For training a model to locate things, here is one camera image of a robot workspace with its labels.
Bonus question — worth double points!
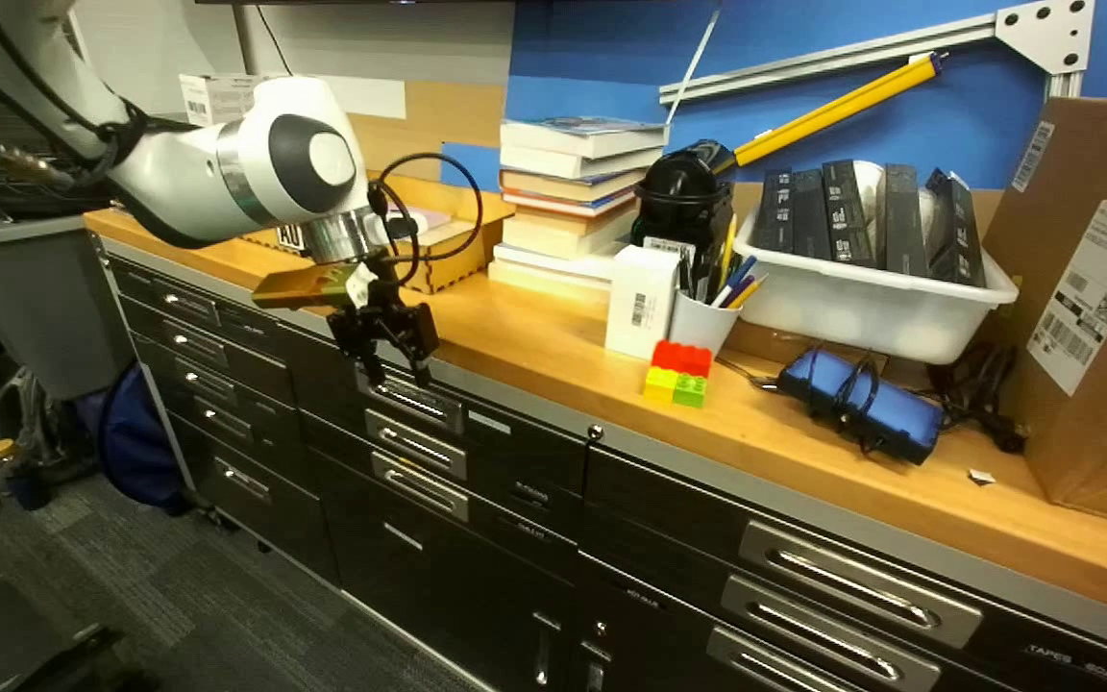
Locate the white small box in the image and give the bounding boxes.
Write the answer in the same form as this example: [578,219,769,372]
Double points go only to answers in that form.
[604,245,682,356]

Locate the white pen cup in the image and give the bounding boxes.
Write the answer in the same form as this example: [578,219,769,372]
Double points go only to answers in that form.
[671,295,737,354]

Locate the white plastic bin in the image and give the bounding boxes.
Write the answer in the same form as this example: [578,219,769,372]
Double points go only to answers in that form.
[735,215,1020,366]

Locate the black coiled cable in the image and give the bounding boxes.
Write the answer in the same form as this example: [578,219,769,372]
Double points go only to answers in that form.
[0,131,116,223]

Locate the grey drawer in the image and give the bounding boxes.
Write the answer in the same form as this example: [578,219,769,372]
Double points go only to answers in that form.
[276,325,467,438]

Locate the black tape dispenser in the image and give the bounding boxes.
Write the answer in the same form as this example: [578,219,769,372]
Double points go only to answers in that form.
[631,137,737,272]

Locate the yellow bar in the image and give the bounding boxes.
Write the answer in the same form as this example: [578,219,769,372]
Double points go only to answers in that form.
[735,54,940,169]

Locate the wooden Autolab tray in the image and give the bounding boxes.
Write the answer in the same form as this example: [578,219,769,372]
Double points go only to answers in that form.
[276,169,508,307]

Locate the stack of books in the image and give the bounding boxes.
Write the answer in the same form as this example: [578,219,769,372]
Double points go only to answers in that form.
[490,117,665,298]

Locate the aluminium rail bracket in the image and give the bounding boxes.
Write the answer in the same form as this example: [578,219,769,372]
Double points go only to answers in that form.
[657,0,1101,108]

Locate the red yellow green blocks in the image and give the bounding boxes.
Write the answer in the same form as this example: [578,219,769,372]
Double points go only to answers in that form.
[641,341,717,407]

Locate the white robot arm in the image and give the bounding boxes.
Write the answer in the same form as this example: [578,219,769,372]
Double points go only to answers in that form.
[0,0,440,386]

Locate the grey plastic tote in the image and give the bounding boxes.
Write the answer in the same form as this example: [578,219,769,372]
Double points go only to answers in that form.
[0,215,131,398]

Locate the brown cardboard box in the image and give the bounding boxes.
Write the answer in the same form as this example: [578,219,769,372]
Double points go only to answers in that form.
[985,100,1107,515]

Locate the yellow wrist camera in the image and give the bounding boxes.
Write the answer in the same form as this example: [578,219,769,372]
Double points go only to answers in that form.
[253,263,377,307]

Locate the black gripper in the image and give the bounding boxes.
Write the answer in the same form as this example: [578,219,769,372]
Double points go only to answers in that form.
[329,298,440,389]

